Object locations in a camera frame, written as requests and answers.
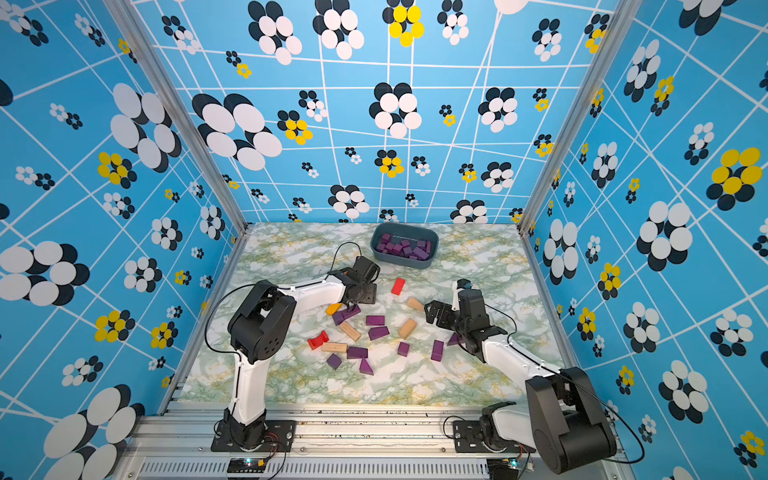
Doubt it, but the purple brick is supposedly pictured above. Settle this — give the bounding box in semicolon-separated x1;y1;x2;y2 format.
332;305;361;326
430;340;445;362
366;315;386;326
368;326;390;341
346;346;368;360

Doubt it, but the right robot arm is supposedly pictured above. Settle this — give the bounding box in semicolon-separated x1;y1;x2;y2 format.
424;290;618;474

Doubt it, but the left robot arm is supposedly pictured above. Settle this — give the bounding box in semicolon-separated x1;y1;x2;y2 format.
220;256;380;451

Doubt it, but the teal storage bin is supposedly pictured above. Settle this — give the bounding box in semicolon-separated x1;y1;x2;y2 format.
370;223;439;270

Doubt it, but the natural wood wedge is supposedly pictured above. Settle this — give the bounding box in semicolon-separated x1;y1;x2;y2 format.
407;297;424;311

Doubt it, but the yellow brick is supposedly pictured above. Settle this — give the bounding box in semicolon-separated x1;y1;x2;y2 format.
326;303;343;316

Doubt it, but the natural wood brick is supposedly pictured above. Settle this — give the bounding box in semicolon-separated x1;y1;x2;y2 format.
321;342;348;354
398;319;418;340
339;322;361;342

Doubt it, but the red brick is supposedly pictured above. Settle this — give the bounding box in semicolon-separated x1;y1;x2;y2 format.
391;278;406;296

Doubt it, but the purple cube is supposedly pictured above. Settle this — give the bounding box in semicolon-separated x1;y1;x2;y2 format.
397;342;410;357
327;354;342;370

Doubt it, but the red arch block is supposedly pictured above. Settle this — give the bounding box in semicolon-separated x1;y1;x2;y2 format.
307;330;329;350

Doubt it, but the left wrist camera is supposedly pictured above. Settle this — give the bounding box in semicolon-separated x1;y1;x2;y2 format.
352;256;380;283

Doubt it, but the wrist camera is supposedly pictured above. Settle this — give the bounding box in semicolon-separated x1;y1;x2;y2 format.
453;279;487;319
352;256;380;283

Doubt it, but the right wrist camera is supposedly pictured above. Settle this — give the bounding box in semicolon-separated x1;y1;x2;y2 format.
453;279;487;319

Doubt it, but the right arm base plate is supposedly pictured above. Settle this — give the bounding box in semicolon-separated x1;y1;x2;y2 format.
448;419;537;456

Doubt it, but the aluminium rail frame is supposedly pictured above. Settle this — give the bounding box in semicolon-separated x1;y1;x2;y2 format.
110;403;636;480

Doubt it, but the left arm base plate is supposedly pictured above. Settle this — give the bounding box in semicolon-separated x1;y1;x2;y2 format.
210;420;297;453

